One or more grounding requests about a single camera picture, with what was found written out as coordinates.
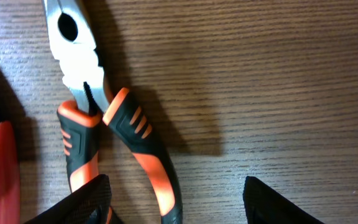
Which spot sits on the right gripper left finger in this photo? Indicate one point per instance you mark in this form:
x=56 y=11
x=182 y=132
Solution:
x=89 y=204

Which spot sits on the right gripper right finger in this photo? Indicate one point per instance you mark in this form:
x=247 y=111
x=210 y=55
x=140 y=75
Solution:
x=263 y=205

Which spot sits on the orange black needle-nose pliers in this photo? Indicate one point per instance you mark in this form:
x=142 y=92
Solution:
x=73 y=45

